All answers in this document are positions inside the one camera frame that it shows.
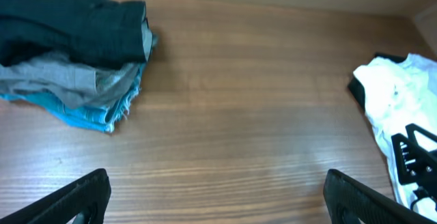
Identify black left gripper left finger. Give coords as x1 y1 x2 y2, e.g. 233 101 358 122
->
1 169 111 224

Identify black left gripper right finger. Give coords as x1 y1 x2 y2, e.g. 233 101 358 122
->
323 169 434 224

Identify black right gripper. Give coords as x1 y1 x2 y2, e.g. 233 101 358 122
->
392 124 436 210

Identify black shorts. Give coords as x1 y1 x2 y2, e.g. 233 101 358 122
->
1 0 154 69

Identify white t-shirt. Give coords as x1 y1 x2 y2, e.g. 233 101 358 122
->
353 53 436 221

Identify folded blue denim jeans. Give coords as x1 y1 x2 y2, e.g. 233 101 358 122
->
1 64 145 133

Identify folded grey garment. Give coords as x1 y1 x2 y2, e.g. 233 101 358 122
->
0 10 160 111

